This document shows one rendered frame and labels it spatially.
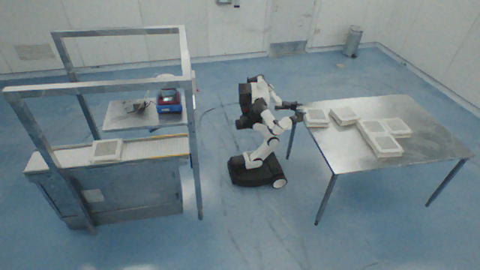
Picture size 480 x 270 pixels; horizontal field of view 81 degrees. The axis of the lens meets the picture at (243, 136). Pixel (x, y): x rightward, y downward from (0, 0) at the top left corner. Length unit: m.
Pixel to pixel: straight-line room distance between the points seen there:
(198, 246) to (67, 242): 1.32
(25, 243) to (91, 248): 0.66
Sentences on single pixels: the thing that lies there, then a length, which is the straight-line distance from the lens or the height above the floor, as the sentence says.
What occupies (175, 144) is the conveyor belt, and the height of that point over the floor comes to 0.94.
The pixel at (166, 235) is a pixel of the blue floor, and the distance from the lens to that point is 3.22.
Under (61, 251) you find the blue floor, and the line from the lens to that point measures 3.49.
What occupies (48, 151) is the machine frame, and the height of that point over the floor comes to 1.21.
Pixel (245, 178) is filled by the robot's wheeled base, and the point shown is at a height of 0.17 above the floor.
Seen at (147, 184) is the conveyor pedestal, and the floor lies 0.58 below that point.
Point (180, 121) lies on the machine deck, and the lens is 2.24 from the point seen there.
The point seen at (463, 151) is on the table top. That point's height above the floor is 0.90.
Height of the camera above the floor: 2.76
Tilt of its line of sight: 41 degrees down
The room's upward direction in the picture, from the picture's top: 3 degrees clockwise
